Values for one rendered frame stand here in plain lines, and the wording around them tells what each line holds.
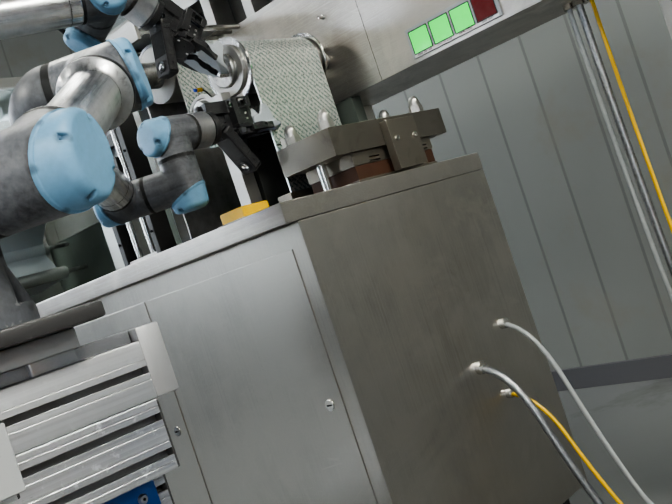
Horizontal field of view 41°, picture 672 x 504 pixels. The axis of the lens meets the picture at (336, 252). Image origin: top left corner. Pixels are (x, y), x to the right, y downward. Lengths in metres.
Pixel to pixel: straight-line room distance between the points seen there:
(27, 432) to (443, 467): 0.95
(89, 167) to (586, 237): 2.56
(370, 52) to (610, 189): 1.36
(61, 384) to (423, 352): 0.89
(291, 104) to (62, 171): 1.12
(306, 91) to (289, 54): 0.09
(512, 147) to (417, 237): 1.69
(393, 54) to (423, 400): 0.84
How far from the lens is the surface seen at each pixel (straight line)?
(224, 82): 2.08
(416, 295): 1.82
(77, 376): 1.11
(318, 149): 1.87
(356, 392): 1.65
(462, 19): 2.07
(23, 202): 1.06
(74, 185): 1.05
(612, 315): 3.45
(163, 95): 2.29
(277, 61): 2.12
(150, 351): 1.15
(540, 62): 3.40
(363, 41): 2.24
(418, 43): 2.14
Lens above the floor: 0.78
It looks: level
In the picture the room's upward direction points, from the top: 19 degrees counter-clockwise
